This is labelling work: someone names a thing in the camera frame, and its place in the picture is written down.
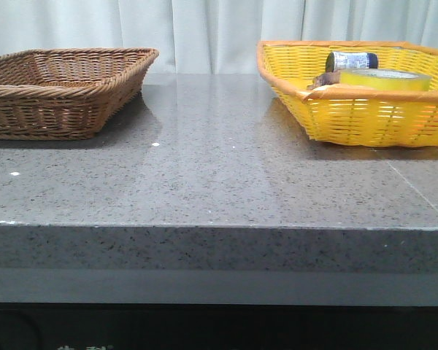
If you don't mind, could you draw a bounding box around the blue white can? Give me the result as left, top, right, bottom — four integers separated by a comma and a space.
326, 51, 379, 72

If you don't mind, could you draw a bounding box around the brown wicker basket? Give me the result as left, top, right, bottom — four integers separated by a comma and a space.
0, 47, 159, 141

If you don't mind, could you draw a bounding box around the yellow tape roll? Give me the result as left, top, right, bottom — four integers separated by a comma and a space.
339, 69, 432, 91

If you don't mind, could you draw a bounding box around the brown crumpled item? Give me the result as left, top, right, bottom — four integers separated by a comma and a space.
307, 71, 340, 90

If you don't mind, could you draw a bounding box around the white curtain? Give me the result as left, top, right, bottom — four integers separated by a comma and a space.
0, 1, 438, 74

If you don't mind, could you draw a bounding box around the yellow woven basket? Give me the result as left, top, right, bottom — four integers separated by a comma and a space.
256, 41, 438, 147

